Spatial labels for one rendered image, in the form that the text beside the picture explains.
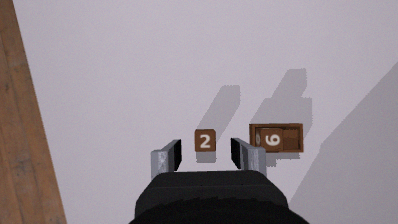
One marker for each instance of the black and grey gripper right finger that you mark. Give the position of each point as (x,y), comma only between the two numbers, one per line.
(248,157)

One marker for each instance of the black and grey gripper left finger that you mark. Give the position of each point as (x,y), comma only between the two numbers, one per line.
(167,159)

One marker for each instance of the brown cube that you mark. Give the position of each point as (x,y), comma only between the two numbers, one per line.
(269,138)
(205,140)

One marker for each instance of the brown wooden tray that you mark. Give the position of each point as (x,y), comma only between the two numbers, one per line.
(292,136)

